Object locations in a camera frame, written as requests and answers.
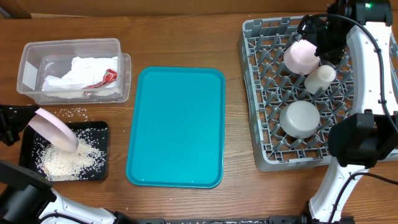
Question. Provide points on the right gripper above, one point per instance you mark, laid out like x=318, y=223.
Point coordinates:
x=337, y=53

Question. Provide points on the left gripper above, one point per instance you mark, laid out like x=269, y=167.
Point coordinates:
x=10, y=121

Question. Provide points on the large pink plate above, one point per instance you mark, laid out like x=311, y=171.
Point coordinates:
x=54, y=130

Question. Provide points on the small pink bowl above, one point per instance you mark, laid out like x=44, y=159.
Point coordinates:
x=300, y=57

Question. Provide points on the small white cup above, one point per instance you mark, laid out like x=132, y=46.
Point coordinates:
x=322, y=77

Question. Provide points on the white napkin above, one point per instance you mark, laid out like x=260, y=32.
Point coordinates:
x=84, y=72

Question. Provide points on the grey bowl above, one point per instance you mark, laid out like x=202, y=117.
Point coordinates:
x=299, y=119

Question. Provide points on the red snack wrapper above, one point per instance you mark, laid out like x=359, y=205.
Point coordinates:
x=109, y=77

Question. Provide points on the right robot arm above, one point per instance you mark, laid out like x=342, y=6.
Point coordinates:
x=369, y=134

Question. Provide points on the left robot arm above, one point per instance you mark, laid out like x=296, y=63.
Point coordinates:
x=29, y=197

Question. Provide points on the grey dishwasher rack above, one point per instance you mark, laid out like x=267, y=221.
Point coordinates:
x=271, y=86

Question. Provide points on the clear plastic bin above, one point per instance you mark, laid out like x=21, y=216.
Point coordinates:
x=41, y=59

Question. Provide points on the scattered rice grains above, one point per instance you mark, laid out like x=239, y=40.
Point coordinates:
x=71, y=115

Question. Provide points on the pile of white rice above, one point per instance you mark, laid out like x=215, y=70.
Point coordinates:
x=68, y=161

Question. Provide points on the black plastic tray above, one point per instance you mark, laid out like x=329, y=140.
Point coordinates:
x=96, y=130

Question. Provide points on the teal serving tray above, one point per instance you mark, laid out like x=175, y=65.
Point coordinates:
x=178, y=126

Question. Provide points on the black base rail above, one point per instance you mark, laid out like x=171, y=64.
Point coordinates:
x=284, y=219

